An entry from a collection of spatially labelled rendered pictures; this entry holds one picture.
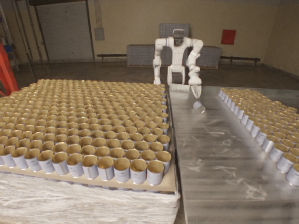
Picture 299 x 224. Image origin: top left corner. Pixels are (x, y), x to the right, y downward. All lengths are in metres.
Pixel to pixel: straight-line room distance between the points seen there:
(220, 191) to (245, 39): 10.30
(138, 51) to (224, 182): 7.50
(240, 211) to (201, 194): 0.15
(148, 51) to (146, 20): 2.27
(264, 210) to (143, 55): 7.62
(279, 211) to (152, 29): 9.27
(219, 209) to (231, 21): 10.00
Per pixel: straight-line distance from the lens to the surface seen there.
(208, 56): 8.28
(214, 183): 0.76
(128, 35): 9.65
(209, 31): 9.90
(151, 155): 0.71
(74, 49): 10.91
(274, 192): 0.86
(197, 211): 0.67
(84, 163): 0.73
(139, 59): 7.96
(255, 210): 0.76
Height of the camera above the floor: 1.66
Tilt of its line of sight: 29 degrees down
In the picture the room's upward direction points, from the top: straight up
